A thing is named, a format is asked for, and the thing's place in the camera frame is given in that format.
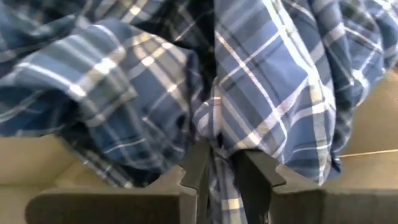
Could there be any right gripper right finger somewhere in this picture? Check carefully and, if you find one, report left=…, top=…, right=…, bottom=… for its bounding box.
left=233, top=151, right=398, bottom=224

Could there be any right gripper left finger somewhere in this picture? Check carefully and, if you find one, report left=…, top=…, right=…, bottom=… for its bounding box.
left=24, top=139, right=210, bottom=224

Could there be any blue plaid shirt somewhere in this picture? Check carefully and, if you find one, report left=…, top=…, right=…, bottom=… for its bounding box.
left=0, top=0, right=398, bottom=224

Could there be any beige fabric bin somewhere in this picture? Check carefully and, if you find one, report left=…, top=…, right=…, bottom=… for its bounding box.
left=0, top=67, right=398, bottom=224

